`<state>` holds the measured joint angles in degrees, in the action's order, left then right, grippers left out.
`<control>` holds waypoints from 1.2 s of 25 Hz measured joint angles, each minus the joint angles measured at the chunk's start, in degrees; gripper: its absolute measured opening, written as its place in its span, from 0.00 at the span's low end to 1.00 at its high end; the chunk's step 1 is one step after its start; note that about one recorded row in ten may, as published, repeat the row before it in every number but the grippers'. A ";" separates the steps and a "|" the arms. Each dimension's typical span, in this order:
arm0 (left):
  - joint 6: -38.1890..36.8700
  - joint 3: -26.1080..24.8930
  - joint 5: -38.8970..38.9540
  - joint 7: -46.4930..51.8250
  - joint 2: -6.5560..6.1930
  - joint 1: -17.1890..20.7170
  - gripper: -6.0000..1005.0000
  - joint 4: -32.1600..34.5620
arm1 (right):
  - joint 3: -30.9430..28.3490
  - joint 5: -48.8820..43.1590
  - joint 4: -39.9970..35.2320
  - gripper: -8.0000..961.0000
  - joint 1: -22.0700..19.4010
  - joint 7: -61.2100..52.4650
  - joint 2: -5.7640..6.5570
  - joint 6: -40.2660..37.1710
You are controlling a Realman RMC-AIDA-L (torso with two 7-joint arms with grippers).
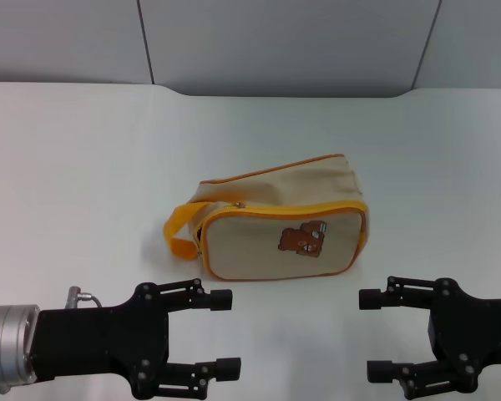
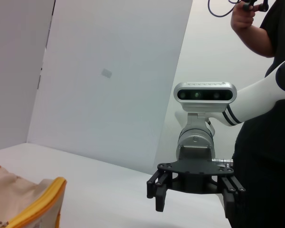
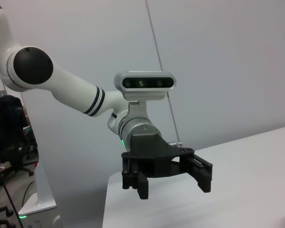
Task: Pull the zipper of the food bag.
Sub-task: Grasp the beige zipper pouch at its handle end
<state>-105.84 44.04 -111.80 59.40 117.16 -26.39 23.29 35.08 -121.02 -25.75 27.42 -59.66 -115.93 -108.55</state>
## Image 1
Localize silver wrist cable connector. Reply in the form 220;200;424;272
64;286;105;312

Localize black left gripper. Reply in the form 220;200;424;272
33;278;242;401

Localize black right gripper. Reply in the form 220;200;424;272
358;275;501;400

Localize beige orange zipper food bag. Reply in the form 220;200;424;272
163;153;370;282

